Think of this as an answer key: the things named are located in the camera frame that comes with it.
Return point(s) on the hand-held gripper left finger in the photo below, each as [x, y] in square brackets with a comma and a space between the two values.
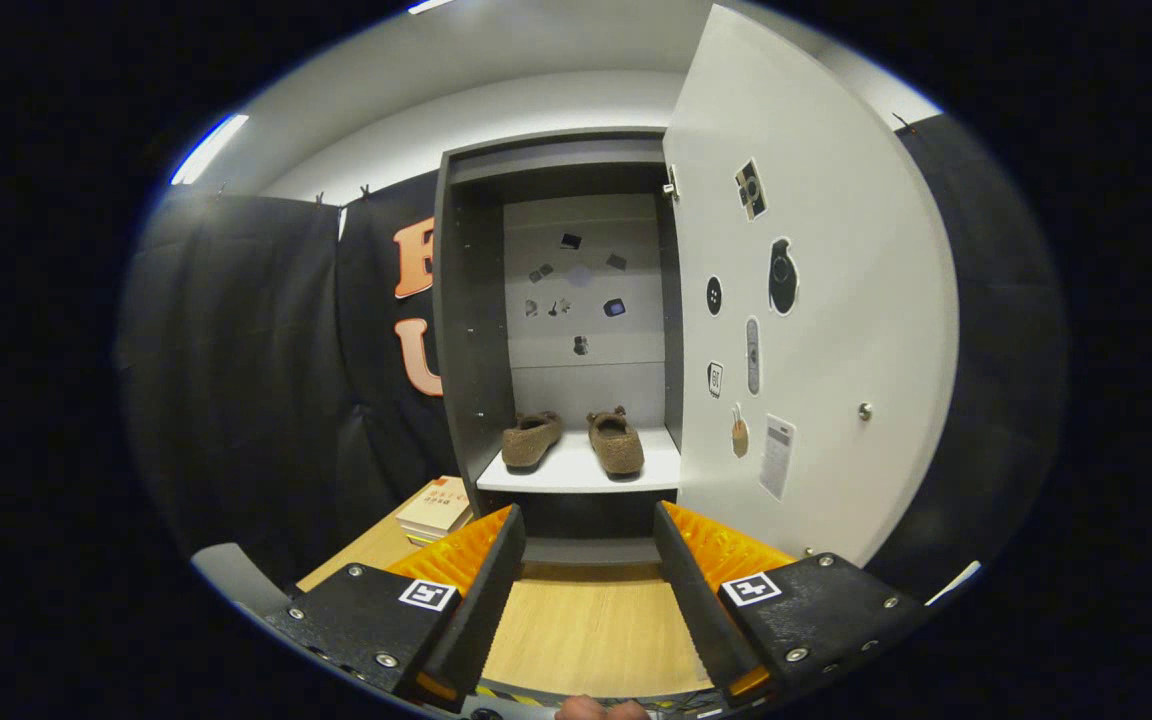
[481, 620]

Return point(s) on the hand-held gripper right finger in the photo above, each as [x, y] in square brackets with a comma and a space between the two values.
[701, 610]

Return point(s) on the brown fuzzy shoe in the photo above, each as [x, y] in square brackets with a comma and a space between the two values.
[618, 447]
[531, 442]

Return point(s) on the dark grey shoe cabinet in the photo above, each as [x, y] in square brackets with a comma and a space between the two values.
[471, 330]

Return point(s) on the beige shoe cabinet door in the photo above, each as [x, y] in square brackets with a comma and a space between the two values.
[856, 280]

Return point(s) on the metal door hinge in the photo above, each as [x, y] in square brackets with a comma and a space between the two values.
[671, 185]

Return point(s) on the yellow edged book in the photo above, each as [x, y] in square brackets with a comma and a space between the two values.
[431, 538]

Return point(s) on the beige cover book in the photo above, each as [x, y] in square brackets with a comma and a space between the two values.
[436, 505]

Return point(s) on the grey panel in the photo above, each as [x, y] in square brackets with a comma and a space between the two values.
[236, 580]

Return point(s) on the black backdrop cloth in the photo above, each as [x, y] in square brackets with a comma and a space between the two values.
[236, 380]

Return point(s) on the narrow ceiling light panel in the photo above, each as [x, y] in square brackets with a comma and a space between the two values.
[206, 150]

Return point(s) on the wide ceiling light panel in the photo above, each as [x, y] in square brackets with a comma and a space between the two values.
[428, 6]

